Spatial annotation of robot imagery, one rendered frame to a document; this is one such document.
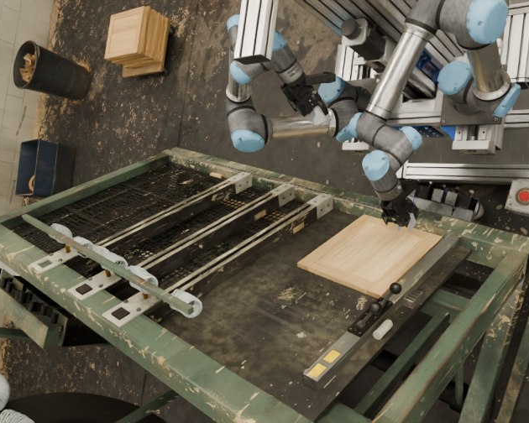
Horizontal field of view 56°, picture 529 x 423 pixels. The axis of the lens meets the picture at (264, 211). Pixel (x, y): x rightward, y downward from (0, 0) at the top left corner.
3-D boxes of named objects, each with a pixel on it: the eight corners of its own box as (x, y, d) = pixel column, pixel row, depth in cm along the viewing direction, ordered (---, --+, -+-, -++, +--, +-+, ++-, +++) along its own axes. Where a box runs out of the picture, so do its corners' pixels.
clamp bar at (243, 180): (254, 186, 271) (250, 144, 260) (49, 295, 196) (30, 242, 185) (242, 182, 277) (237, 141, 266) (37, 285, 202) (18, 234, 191)
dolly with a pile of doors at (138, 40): (180, 22, 470) (144, 2, 439) (171, 76, 467) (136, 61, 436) (139, 32, 509) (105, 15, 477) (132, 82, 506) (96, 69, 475)
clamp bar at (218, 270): (336, 210, 237) (335, 163, 227) (126, 351, 162) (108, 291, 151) (319, 205, 244) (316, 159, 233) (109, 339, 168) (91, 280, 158)
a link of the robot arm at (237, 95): (248, 96, 204) (255, 8, 158) (254, 119, 200) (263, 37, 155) (221, 101, 202) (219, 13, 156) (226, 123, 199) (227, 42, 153)
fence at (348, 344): (459, 245, 200) (460, 237, 199) (317, 392, 140) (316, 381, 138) (447, 242, 204) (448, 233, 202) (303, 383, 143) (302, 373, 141)
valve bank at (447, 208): (497, 197, 223) (482, 190, 204) (488, 228, 224) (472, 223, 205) (395, 175, 254) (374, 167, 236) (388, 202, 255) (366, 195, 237)
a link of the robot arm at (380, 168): (394, 151, 138) (374, 174, 137) (405, 176, 145) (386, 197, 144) (374, 143, 144) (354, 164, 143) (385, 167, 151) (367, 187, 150)
